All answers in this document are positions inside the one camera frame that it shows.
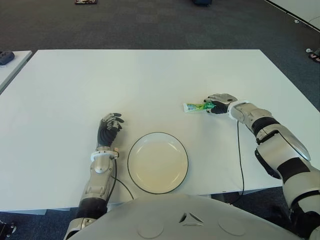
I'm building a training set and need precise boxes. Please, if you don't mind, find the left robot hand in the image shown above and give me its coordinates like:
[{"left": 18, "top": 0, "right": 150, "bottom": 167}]
[{"left": 96, "top": 112, "right": 125, "bottom": 151}]

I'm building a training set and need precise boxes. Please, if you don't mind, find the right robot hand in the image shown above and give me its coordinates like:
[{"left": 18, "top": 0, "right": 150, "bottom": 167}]
[{"left": 204, "top": 93, "right": 238, "bottom": 116}]

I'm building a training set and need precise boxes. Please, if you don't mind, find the green white toothpaste tube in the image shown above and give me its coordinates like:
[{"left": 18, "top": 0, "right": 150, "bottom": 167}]
[{"left": 183, "top": 101, "right": 216, "bottom": 114}]

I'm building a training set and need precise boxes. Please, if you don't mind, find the white plate black rim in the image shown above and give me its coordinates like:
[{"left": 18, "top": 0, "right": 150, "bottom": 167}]
[{"left": 127, "top": 131, "right": 189, "bottom": 195}]

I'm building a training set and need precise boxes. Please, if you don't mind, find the silver robot torso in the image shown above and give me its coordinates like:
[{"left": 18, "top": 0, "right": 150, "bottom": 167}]
[{"left": 62, "top": 193, "right": 311, "bottom": 240}]

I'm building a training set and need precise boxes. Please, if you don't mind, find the white side table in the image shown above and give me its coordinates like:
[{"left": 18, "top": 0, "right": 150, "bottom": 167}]
[{"left": 0, "top": 50, "right": 33, "bottom": 94}]

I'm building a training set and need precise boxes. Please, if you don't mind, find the white table black edge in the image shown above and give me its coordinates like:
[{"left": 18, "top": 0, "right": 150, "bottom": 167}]
[{"left": 263, "top": 0, "right": 320, "bottom": 27}]

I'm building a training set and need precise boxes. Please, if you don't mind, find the dark game controller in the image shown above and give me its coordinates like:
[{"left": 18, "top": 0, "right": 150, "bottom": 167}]
[{"left": 0, "top": 50, "right": 15, "bottom": 66}]

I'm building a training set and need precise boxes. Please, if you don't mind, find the black office chair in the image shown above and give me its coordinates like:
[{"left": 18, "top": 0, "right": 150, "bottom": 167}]
[{"left": 271, "top": 204, "right": 292, "bottom": 231}]

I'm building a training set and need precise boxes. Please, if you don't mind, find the black wheeled base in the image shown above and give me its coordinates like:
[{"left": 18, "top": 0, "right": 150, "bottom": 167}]
[{"left": 0, "top": 219, "right": 18, "bottom": 237}]

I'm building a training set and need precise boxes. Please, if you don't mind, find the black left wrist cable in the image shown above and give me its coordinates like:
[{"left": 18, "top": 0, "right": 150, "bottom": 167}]
[{"left": 111, "top": 156, "right": 135, "bottom": 201}]

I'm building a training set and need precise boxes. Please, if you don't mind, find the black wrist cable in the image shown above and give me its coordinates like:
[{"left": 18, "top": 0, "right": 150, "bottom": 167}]
[
  {"left": 111, "top": 156, "right": 135, "bottom": 201},
  {"left": 228, "top": 119, "right": 245, "bottom": 205}
]

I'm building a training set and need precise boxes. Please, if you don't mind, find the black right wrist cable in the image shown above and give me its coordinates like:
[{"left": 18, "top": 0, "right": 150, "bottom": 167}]
[{"left": 228, "top": 119, "right": 245, "bottom": 205}]

